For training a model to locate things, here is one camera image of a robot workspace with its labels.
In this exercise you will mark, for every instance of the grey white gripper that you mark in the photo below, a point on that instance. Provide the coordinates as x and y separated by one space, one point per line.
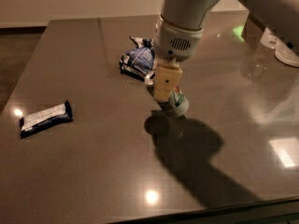
176 43

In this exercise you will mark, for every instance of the blue crumpled chip bag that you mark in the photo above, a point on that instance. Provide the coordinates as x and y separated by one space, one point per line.
140 60

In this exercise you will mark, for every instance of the dark blue snack bar wrapper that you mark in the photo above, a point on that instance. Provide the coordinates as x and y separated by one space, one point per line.
47 118

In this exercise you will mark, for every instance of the white green 7up can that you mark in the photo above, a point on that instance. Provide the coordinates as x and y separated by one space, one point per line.
177 104

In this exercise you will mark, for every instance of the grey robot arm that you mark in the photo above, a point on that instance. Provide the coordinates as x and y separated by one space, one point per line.
181 23

